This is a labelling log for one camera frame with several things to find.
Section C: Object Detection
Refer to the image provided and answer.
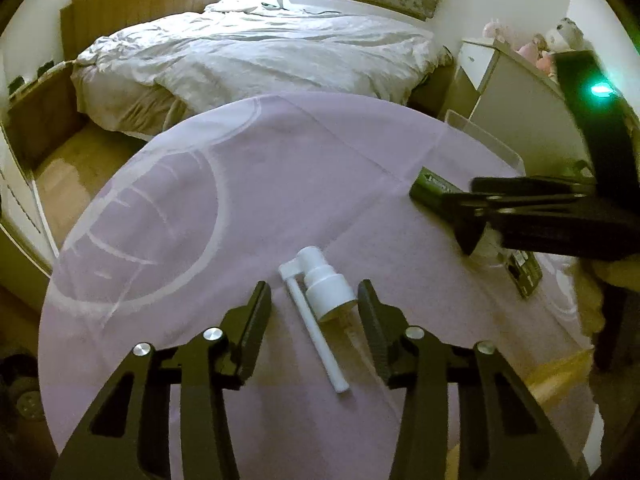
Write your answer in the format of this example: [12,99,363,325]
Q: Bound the white spray nozzle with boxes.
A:
[278,245,360,395]

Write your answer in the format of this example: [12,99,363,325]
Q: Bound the bed with white duvet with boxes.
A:
[70,2,452,137]

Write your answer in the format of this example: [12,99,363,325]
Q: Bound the white cabinet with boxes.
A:
[456,37,597,177]

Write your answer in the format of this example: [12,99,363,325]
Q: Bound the white wardrobe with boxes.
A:
[0,120,57,273]

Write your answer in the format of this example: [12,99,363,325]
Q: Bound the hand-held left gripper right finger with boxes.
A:
[357,279,592,480]

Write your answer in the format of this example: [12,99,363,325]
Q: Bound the white charger cable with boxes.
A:
[259,0,322,15]

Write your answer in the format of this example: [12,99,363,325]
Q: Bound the clear plastic container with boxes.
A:
[442,108,525,177]

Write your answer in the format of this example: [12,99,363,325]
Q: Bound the dark round object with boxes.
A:
[0,354,42,420]

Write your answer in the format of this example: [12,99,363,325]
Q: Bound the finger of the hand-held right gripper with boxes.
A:
[471,174,598,199]
[439,192,601,257]

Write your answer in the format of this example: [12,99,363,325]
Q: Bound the green cardboard box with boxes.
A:
[408,165,469,212]

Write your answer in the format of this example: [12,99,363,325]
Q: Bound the dark printed box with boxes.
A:
[504,249,544,299]

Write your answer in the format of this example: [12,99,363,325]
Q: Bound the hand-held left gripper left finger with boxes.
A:
[50,280,273,480]

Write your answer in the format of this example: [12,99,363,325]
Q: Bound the white pink plush toy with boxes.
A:
[481,16,517,45]

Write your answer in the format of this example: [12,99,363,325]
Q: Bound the white grey plush toy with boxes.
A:
[544,16,587,54]

